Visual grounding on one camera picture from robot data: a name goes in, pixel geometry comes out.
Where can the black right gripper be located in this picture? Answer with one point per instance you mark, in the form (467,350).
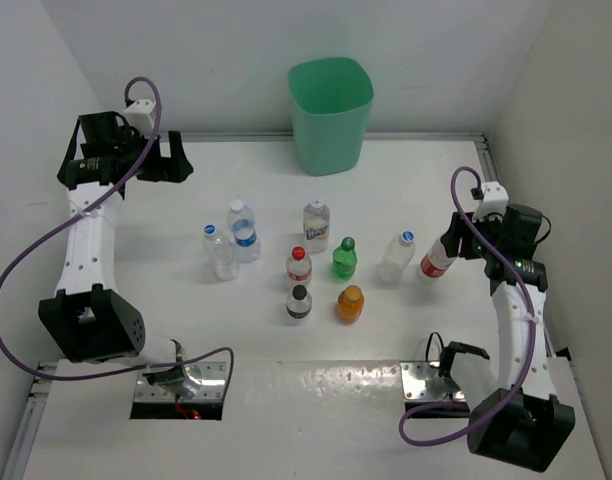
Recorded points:
(452,237)

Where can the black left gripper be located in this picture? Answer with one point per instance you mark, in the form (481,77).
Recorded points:
(174,168)

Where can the large red-cap cola bottle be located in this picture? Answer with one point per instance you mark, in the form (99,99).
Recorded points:
(434,263)

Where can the clear Pocari bottle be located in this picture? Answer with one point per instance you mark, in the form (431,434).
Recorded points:
(220,253)
(397,256)

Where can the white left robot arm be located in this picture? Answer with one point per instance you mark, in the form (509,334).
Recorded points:
(87,317)

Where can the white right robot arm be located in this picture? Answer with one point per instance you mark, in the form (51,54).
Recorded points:
(515,414)

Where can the green plastic bin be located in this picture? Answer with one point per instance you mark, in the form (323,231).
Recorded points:
(331,105)

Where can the Aquafina bottle white cap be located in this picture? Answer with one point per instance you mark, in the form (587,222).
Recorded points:
(241,222)

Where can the green soda bottle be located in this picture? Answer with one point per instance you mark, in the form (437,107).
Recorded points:
(344,260)

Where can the orange juice bottle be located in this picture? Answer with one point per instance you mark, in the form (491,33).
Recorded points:
(350,304)

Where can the clear bottle colourful label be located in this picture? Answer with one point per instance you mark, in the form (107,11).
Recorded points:
(316,226)

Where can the small red-cap cola bottle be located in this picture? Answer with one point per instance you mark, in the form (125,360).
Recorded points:
(299,266)

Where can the black-cap black-label bottle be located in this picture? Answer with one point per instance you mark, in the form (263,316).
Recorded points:
(298,304)

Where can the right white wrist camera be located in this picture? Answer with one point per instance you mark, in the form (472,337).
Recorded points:
(492,199)

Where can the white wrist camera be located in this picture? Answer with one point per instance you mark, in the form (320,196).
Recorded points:
(141,115)
(492,199)

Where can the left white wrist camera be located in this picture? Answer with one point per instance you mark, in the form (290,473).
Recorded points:
(141,115)

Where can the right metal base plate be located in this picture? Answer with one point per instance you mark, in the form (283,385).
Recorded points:
(421,383)

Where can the metal base plate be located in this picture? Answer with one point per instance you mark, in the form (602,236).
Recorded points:
(200,382)
(421,383)

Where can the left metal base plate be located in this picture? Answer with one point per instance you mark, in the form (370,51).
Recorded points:
(200,382)

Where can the aluminium rail left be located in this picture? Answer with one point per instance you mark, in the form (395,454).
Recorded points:
(27,429)

